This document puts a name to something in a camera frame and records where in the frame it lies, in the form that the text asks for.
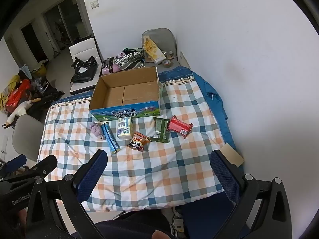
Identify grey cushioned chair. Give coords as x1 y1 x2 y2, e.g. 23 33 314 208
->
142 28 180 69

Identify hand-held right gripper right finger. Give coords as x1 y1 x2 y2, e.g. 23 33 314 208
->
210 149 292 239

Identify white goose plush toy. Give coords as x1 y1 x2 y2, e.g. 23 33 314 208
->
6 98 41 126

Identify orange panda snack packet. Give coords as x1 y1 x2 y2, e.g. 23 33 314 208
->
126 131 152 152

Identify flat cardboard piece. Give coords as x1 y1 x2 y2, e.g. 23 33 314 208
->
221 142 244 168

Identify long blue snack packet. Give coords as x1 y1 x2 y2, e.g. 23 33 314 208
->
100 122 122 154

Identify plaid blanket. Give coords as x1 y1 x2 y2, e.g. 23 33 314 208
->
37 80 226 212

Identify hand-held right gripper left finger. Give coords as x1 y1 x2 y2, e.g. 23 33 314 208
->
25 149 108 239

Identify person's right hand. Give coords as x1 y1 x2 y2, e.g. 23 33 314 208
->
153 230 170 239

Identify pile of black bags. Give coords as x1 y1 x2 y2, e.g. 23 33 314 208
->
25 80 65 110

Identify yellow cardboard box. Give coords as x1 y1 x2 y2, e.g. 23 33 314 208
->
31 60 49 76

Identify white and yellow carton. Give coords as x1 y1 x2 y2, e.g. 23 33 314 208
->
117 117 133 140

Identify black plastic bag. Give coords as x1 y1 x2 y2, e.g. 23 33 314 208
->
70 56 98 83

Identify dark blue cloth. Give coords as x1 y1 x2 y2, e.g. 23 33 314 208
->
174 194 250 239

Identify person's dark pants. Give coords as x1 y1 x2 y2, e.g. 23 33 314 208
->
95 210 175 239

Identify green snack packet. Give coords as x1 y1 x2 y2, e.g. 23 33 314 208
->
149 117 170 143

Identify black and white patterned bag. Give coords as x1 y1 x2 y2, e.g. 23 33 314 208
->
112 48 145 71

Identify light blue bag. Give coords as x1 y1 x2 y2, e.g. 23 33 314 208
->
19 65 33 79

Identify white chair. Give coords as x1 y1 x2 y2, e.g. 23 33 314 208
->
68 37 102 95

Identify yellow patterned box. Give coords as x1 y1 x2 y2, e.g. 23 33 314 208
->
142 38 166 65

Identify pink suitcase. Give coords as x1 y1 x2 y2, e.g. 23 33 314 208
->
101 57 117 76

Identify red plastic bag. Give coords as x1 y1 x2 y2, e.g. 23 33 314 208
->
5 80 32 112

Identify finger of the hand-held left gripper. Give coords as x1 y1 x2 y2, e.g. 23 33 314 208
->
0 154 27 177
0 154 58 186

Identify dark doorway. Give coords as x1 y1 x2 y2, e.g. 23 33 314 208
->
20 21 49 63

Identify sliding glass door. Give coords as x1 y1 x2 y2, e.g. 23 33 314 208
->
42 0 86 53

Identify blue jacket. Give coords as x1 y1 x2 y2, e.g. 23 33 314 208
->
193 72 237 152

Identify white flat board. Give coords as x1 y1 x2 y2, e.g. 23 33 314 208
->
179 51 191 70

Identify light grey chair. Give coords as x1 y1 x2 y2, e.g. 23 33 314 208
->
12 115 45 162

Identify red snack packet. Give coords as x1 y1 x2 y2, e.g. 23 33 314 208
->
166 115 194 140

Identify printed cardboard box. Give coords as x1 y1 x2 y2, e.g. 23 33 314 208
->
89 66 162 122

